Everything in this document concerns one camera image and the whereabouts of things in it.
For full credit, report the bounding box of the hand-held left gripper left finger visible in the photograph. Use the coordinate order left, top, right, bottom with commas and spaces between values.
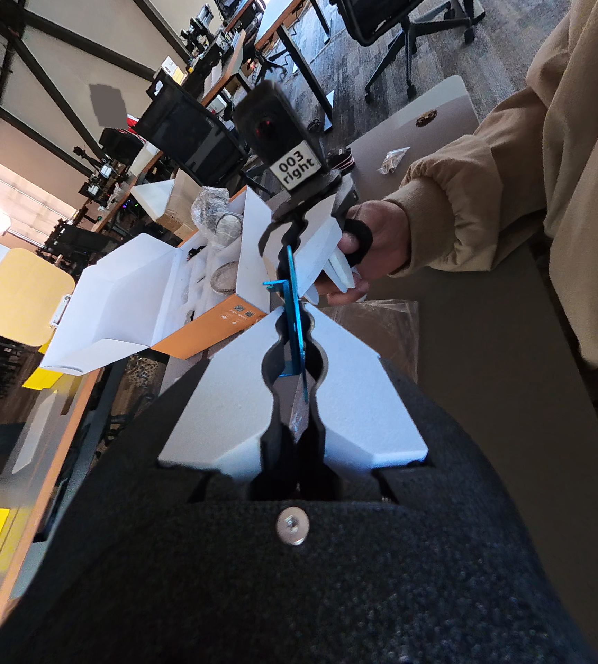
158, 305, 300, 501

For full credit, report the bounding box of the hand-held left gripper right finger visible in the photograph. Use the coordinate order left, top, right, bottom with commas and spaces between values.
298, 302, 429, 501

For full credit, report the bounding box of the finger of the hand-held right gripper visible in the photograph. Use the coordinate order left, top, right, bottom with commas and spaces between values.
292, 199, 343, 307
257, 207, 301, 296

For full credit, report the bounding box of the blue metal plate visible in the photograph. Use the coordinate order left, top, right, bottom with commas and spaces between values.
263, 245, 311, 404

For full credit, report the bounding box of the person's right forearm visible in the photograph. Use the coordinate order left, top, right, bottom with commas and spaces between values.
383, 85, 556, 277

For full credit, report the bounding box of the person's right hand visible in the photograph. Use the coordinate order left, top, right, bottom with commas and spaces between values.
314, 200, 412, 308

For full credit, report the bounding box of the black monitor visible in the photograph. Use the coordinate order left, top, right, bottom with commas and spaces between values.
134, 70, 252, 186

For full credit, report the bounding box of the crumpled clear plastic wrap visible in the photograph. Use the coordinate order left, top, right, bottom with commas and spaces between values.
191, 187, 231, 219

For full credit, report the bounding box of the clear plastic bag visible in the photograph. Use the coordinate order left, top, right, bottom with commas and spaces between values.
322, 300, 420, 385

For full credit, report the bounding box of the black servo motor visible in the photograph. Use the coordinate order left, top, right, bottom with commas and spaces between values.
327, 147, 357, 174

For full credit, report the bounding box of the white table with black legs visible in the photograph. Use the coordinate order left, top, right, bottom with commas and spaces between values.
254, 0, 337, 133

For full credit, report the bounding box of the small bag of screws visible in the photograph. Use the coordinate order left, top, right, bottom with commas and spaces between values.
377, 147, 411, 175

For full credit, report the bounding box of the small white box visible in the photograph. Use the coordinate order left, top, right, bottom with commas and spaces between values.
130, 179, 176, 219

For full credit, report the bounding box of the white and orange open box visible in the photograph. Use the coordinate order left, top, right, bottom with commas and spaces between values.
42, 186, 275, 377

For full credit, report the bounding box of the black office chair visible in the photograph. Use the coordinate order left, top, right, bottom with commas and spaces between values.
336, 0, 487, 102

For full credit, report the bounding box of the silver laptop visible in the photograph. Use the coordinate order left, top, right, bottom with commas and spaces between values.
346, 75, 481, 205

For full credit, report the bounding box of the yellow chair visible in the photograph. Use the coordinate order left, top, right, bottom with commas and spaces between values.
0, 248, 76, 347

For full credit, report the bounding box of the person's torso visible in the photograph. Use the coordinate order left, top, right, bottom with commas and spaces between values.
525, 0, 598, 405

